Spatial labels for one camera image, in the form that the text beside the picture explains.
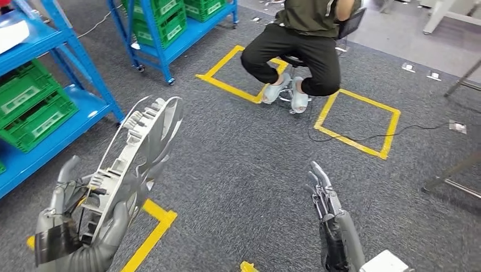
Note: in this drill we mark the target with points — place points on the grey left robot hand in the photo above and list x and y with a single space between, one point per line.
52 240

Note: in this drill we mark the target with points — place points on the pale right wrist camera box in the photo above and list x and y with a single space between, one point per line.
383 264

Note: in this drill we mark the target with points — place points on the blue metal shelf rack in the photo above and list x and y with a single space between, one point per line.
195 34
45 157

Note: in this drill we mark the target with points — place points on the red barrier belt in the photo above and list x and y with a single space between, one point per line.
3 2

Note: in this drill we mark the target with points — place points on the yellow floor tape marking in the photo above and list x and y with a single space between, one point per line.
349 142
156 232
248 267

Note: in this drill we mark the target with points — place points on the chrome stool with black backrest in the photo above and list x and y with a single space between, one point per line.
351 24

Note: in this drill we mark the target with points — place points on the floor socket box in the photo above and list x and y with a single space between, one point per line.
457 127
408 67
434 76

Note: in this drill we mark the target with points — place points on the grey plastic wheel hubcap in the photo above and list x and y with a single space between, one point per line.
158 124

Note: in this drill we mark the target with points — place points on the person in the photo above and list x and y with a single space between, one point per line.
300 49

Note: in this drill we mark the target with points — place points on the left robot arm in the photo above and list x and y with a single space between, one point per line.
82 261

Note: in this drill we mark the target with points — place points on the white plastic panel part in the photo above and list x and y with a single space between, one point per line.
11 37

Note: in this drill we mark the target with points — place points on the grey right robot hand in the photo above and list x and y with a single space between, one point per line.
349 240

